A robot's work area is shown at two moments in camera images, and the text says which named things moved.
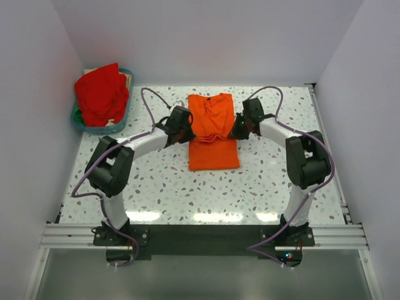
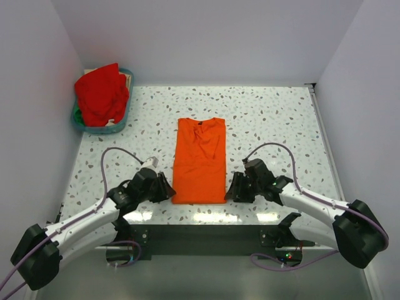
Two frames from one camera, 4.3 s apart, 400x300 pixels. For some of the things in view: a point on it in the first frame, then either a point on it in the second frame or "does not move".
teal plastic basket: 109,129 does not move
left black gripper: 189,136 → 165,190
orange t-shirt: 212,148 → 200,162
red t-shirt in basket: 102,94 does not move
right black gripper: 235,133 → 235,192
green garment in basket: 77,117 does not move
